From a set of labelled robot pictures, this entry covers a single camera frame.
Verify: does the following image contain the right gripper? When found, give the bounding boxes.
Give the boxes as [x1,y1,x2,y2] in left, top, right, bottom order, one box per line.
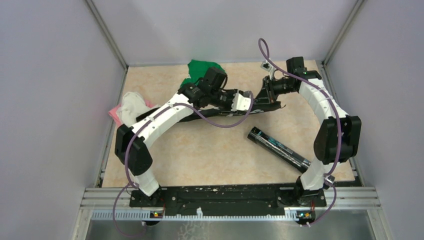
[253,75,296,105]

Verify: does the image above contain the black racket bag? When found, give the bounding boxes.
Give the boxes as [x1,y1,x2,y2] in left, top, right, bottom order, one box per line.
[135,87,282,123]

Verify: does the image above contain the black shuttlecock tube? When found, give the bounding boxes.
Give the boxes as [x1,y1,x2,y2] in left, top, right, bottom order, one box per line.
[247,127,311,174]

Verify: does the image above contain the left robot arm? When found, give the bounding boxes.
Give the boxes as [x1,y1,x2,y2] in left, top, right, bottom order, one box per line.
[114,67,252,207]

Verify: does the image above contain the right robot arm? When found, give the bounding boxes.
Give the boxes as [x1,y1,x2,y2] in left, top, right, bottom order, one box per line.
[273,57,362,206]

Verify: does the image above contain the green cloth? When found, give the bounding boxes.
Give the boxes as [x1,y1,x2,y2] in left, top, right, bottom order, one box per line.
[179,59,225,89]

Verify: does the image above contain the white towel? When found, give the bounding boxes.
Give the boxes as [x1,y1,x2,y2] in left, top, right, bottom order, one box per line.
[116,91,151,126]

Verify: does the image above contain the pink cloth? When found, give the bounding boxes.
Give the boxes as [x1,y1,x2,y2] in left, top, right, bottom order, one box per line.
[108,100,159,127]

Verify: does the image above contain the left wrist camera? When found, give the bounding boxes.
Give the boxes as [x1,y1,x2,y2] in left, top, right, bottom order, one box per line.
[231,89,254,112]

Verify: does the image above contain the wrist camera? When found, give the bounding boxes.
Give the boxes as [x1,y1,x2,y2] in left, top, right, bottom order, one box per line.
[260,60,276,77]
[231,89,254,112]

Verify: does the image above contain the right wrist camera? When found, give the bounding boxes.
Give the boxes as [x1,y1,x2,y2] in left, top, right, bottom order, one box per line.
[260,60,276,77]

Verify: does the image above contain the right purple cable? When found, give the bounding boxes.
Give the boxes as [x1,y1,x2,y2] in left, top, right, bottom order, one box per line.
[257,38,343,228]

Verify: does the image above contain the purple cable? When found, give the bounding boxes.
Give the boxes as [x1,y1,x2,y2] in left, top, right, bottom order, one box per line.
[257,38,343,228]
[112,91,255,239]

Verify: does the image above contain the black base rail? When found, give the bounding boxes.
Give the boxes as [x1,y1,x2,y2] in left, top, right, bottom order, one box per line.
[129,183,327,219]

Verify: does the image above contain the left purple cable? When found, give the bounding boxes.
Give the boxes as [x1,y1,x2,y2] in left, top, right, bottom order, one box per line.
[112,91,255,239]

